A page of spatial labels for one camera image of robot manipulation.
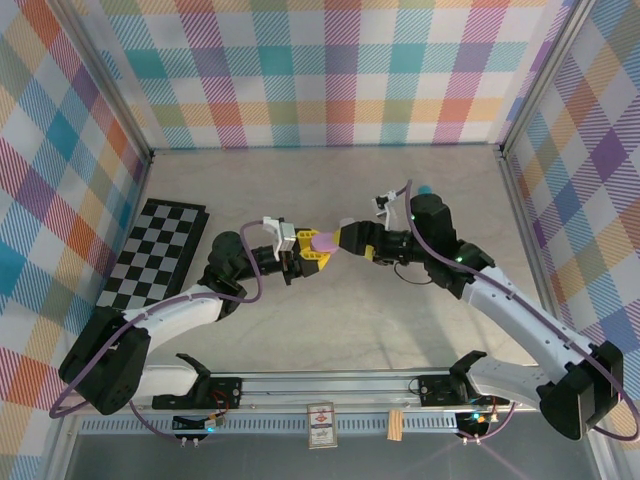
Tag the small circuit board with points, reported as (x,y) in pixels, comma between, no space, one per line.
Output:
(212,424)
(477,419)

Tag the playing card box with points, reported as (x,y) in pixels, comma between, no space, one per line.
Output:
(321,425)

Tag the aluminium corner post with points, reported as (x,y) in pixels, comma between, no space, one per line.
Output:
(545,75)
(112,90)

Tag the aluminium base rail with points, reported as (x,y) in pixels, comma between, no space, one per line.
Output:
(325,387)

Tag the black white checkerboard plate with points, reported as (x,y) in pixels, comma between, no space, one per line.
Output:
(150,250)

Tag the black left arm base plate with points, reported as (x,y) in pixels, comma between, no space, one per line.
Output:
(230,392)

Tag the small wooden block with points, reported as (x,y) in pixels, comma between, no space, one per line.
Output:
(395,425)

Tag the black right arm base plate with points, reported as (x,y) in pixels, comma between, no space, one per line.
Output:
(435,390)

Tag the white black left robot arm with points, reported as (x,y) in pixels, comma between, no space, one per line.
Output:
(170,312)

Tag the teal marker pen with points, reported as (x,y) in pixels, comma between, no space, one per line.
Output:
(425,189)

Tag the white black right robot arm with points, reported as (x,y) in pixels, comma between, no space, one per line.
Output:
(515,310)

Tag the purple earbud charging case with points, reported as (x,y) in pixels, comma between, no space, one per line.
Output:
(325,242)

